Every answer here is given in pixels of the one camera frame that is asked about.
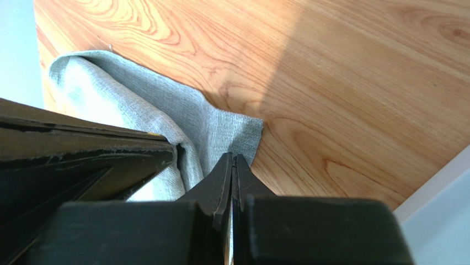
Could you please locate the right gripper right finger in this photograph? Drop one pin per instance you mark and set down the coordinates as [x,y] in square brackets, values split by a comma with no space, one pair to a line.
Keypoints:
[244,183]

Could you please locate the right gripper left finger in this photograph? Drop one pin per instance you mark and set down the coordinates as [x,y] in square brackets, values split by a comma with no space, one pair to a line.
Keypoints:
[210,241]

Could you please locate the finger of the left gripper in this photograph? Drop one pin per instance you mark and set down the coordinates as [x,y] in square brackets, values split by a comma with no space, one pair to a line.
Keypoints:
[41,170]
[24,118]

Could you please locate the grey cloth napkin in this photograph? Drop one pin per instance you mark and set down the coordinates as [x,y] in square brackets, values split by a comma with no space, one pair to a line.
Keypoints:
[106,88]

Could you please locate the white stand base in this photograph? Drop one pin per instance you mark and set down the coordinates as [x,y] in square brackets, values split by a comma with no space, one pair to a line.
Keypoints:
[434,186]

